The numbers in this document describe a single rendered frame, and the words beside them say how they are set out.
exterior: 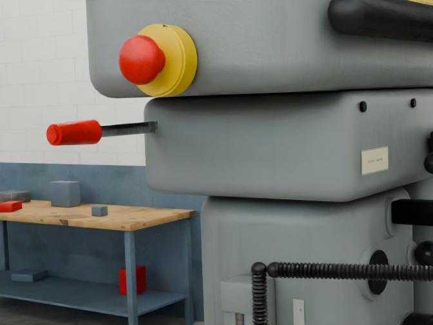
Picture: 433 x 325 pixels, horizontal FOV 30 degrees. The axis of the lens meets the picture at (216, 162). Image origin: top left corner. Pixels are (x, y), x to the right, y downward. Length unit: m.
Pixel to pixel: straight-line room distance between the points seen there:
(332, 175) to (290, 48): 0.13
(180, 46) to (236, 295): 0.26
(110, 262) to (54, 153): 1.09
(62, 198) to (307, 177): 6.01
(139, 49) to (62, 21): 6.44
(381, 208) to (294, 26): 0.26
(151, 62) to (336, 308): 0.31
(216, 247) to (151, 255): 5.73
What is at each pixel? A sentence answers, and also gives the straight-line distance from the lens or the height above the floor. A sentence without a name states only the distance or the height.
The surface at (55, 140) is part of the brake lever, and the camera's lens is 0.72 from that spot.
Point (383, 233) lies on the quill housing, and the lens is 0.84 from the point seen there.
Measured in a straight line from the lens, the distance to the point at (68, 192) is 6.64.
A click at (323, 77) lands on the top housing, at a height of 1.74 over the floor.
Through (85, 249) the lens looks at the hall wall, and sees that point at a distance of 7.05.
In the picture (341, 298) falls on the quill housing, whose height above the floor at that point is 1.53.
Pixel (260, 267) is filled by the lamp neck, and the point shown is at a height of 1.58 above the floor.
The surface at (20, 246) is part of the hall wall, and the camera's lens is 7.64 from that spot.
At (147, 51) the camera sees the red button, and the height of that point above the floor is 1.77.
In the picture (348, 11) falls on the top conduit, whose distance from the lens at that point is 0.64.
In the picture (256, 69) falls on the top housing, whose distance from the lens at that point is 0.65.
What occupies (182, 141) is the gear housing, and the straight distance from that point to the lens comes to 0.81.
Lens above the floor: 1.73
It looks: 5 degrees down
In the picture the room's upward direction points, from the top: 2 degrees counter-clockwise
